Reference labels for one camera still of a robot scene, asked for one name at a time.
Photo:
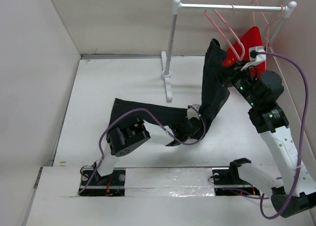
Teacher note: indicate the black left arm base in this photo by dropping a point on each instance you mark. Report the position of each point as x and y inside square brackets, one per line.
[112, 185]

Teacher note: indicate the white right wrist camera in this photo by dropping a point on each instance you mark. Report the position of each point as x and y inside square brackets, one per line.
[256, 56]

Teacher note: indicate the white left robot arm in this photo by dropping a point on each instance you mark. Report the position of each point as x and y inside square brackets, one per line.
[133, 129]

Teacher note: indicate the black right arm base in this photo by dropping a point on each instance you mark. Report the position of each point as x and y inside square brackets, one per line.
[225, 185]

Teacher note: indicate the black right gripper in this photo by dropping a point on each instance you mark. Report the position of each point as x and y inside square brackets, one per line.
[235, 72]

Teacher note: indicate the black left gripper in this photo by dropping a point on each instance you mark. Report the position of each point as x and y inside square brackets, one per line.
[197, 134]

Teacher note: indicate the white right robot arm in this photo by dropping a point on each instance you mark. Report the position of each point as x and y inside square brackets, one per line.
[295, 192]

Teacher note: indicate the black denim trousers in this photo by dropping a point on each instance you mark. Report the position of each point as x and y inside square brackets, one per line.
[201, 86]

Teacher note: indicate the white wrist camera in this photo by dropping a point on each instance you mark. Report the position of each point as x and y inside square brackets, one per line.
[256, 56]
[193, 111]

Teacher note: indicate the pink hanger holding shorts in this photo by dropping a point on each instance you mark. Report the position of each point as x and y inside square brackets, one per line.
[261, 20]

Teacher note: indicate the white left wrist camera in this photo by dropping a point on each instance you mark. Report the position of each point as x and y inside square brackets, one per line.
[193, 111]

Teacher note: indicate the red shorts with stripes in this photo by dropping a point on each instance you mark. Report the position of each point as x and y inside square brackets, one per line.
[250, 39]

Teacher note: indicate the pink hanger at rack end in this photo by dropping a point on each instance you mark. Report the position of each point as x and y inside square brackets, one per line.
[275, 21]

